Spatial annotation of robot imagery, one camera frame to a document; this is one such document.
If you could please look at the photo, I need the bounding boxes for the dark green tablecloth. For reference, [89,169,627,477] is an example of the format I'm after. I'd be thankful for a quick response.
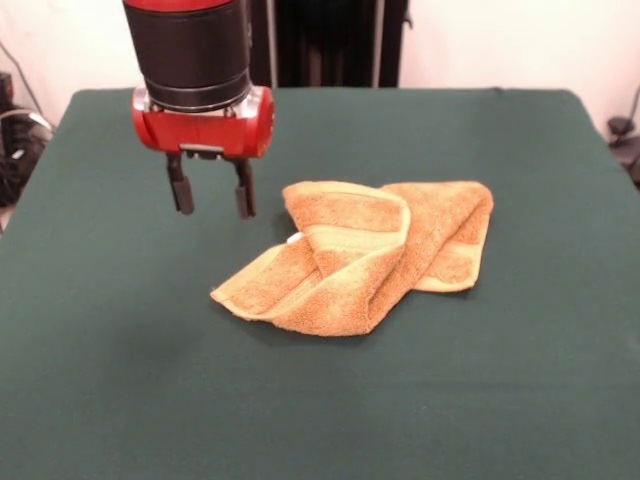
[0,87,640,480]

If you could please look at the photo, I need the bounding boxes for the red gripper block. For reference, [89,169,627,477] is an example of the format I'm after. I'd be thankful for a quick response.
[130,84,277,221]

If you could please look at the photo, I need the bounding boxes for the black device with cable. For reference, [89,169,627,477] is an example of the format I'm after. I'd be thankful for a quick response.
[607,115,640,189]

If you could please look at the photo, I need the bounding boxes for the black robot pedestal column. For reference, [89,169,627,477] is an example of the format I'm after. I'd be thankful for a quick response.
[247,0,414,90]

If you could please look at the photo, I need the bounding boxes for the tan terry towel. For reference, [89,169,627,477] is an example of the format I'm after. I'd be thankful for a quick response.
[208,178,495,337]

